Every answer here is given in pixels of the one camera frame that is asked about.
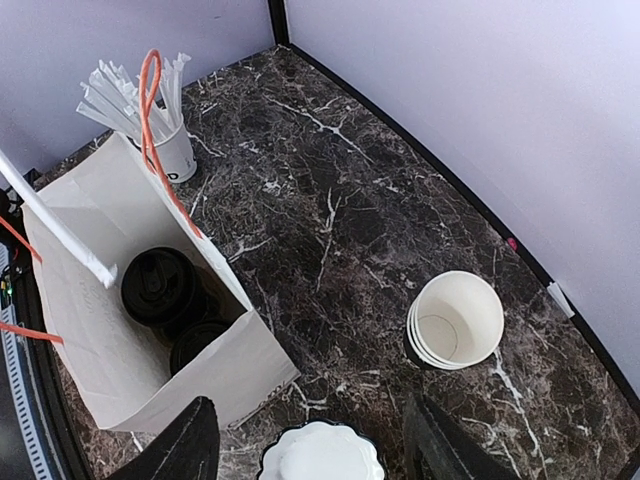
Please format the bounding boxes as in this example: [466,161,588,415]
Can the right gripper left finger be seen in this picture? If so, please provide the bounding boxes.
[109,396,220,480]

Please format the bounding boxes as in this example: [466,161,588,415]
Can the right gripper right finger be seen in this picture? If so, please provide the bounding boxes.
[403,393,518,479]

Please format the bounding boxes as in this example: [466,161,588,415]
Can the black paper coffee cup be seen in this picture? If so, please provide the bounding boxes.
[121,247,206,337]
[170,321,230,376]

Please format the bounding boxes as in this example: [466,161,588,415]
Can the stack of paper coffee cups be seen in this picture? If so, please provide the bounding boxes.
[403,270,505,371]

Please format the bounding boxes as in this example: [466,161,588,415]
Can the white paper gift bag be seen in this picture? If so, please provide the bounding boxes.
[0,48,301,433]

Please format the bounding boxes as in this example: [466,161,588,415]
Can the single white straw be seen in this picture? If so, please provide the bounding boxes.
[1,152,118,288]

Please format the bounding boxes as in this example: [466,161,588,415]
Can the white scalloped dish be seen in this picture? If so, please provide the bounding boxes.
[256,420,388,480]

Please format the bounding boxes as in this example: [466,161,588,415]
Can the white tape piece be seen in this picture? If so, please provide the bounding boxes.
[546,282,575,319]

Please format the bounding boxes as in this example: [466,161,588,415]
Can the white paper cup with straws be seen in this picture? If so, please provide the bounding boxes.
[154,123,197,184]

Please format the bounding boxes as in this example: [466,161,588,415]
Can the bundle of wrapped white straws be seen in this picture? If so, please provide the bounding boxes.
[76,53,191,142]

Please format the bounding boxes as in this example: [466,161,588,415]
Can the left black frame post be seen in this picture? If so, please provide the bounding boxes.
[267,0,290,46]

